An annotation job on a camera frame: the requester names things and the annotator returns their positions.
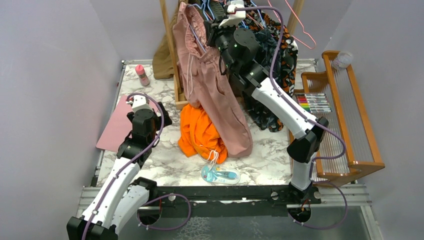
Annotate pink clipboard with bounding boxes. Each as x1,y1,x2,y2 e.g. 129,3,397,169
96,94,158,153

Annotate clear plastic cup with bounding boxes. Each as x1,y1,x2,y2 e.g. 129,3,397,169
331,51,354,71

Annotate dark leaf print shorts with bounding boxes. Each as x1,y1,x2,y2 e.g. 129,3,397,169
242,29,283,133

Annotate blue wire hanger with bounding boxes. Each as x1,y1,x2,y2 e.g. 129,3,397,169
187,2,206,53

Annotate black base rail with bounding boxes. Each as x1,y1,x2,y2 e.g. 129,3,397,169
137,185,321,222

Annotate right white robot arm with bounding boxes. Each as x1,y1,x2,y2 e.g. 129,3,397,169
204,20,329,204

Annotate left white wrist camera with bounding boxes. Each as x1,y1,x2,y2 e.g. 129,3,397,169
125,95,154,113

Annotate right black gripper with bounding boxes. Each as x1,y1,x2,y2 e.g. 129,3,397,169
203,16,236,72

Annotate wooden dish rack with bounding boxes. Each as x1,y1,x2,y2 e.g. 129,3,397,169
295,50,385,187

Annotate packaged blue toothbrush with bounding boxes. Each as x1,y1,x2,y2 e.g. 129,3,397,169
200,165,241,185

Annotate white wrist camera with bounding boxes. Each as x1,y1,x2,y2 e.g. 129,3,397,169
125,95,154,113
218,0,246,28

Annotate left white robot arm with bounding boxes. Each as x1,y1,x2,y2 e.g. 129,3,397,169
66,102,172,240

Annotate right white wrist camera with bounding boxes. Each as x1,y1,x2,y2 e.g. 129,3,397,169
218,0,246,28

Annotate coloured marker set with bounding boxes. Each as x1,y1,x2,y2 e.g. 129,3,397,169
294,93,332,114

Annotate pink wire hanger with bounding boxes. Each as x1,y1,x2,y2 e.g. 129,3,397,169
284,0,317,50

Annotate pink shorts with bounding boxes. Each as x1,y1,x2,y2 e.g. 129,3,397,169
172,2,253,158

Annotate pink bottle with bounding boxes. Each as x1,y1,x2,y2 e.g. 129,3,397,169
134,64,150,86

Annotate orange camo hanging shorts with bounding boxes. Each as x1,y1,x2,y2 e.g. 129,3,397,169
245,9,298,97

